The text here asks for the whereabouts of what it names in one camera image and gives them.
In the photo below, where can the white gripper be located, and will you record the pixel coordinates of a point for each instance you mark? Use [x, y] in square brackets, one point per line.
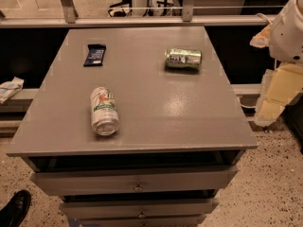
[286, 37]

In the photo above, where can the white 7up can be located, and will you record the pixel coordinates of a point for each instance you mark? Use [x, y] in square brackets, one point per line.
[104, 115]

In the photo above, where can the green soda can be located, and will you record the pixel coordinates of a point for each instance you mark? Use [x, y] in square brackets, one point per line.
[179, 58]

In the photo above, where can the grey drawer cabinet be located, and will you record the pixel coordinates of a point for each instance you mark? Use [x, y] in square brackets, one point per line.
[167, 117]

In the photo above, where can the dark blue snack packet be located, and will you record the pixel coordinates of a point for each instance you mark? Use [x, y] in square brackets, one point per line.
[95, 55]

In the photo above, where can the bottom grey drawer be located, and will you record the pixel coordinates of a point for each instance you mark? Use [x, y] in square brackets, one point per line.
[172, 221]

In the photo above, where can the grey drawer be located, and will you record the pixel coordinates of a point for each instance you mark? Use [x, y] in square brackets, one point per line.
[139, 209]
[172, 221]
[134, 180]

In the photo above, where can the middle grey drawer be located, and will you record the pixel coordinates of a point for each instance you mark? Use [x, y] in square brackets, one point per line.
[139, 209]

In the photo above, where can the top grey drawer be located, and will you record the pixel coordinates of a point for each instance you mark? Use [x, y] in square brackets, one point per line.
[134, 180]

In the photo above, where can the white folded cloth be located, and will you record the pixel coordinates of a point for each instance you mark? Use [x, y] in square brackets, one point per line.
[10, 88]

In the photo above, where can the black shoe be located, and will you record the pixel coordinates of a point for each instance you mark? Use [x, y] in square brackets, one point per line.
[15, 210]

